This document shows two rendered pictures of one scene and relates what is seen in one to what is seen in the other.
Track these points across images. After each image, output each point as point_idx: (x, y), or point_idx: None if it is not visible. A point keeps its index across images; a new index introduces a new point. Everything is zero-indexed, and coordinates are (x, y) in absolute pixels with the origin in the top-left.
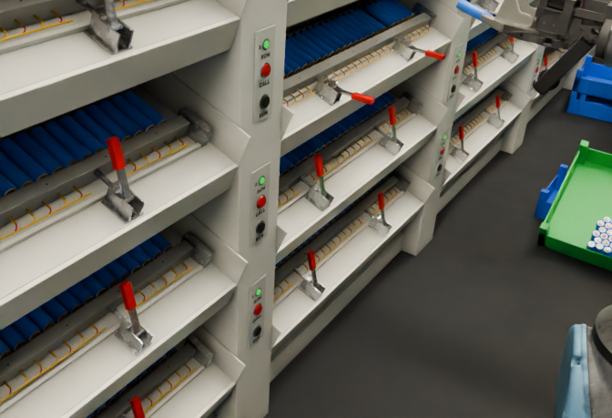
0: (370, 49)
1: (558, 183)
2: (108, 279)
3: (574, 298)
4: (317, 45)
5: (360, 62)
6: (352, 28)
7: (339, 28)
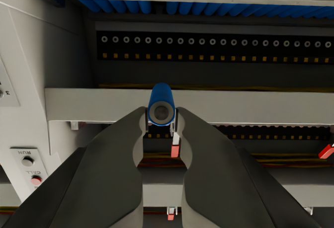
0: None
1: None
2: None
3: None
4: (310, 10)
5: None
6: (227, 9)
7: (242, 11)
